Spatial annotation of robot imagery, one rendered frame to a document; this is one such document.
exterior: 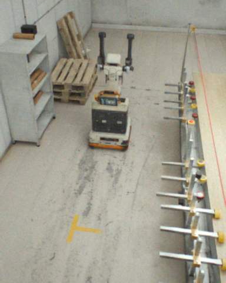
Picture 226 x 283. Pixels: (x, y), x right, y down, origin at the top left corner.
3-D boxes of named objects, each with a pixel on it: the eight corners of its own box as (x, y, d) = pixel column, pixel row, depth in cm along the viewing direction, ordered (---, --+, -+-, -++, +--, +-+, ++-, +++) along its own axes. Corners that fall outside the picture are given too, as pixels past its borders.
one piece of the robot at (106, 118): (125, 141, 508) (128, 94, 461) (91, 138, 514) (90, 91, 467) (128, 129, 535) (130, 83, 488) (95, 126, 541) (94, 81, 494)
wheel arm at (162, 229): (160, 231, 274) (160, 228, 272) (160, 227, 277) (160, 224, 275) (221, 239, 269) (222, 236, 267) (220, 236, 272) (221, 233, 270)
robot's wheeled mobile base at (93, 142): (128, 151, 509) (128, 138, 495) (87, 147, 516) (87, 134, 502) (131, 127, 564) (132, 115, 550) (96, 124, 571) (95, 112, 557)
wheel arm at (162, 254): (159, 257, 254) (159, 254, 252) (159, 253, 257) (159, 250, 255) (226, 267, 248) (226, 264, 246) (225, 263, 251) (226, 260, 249)
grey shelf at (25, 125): (12, 144, 527) (-7, 51, 439) (32, 115, 600) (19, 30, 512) (39, 147, 522) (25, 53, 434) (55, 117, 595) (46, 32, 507)
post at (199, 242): (188, 277, 270) (198, 240, 242) (188, 273, 272) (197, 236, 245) (193, 278, 269) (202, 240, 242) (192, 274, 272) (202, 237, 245)
